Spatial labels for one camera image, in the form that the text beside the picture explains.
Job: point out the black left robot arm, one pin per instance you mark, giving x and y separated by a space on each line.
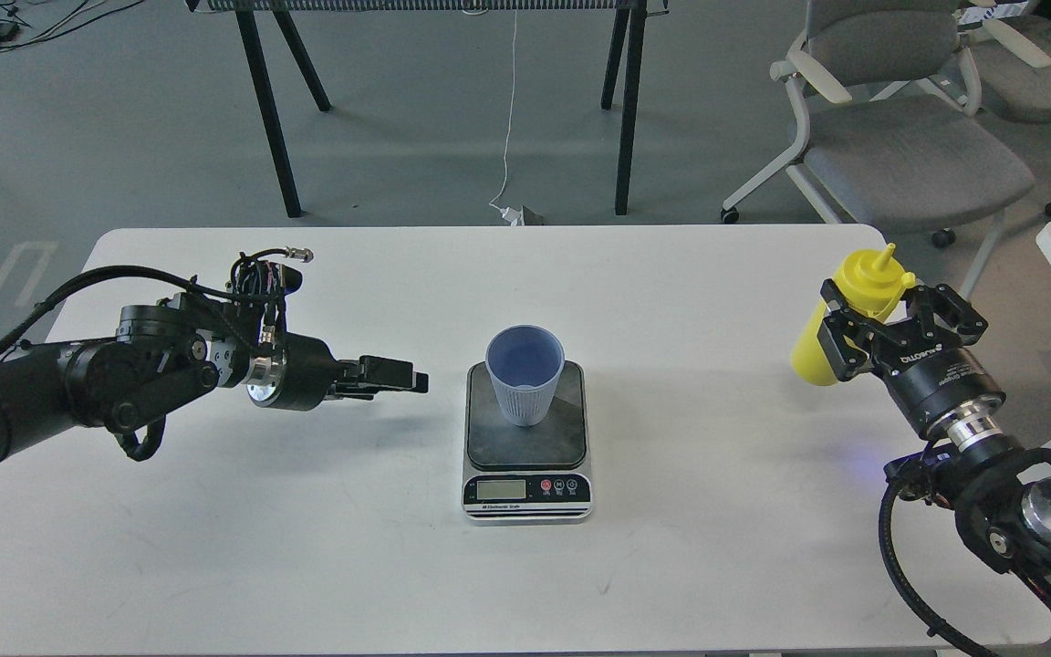
169 354

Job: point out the grey office chair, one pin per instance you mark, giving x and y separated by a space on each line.
884 96
1011 45

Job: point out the blue ribbed plastic cup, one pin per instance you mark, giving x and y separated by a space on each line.
525 363

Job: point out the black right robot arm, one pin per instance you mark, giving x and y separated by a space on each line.
998 491

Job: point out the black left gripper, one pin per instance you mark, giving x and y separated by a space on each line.
301 373

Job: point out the black metal table frame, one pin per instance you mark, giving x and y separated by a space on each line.
450 74

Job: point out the digital kitchen scale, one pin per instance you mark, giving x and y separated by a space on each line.
526 475

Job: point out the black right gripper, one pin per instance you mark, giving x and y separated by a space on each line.
927 375

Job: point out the yellow squeeze bottle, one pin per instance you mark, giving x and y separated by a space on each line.
873 282

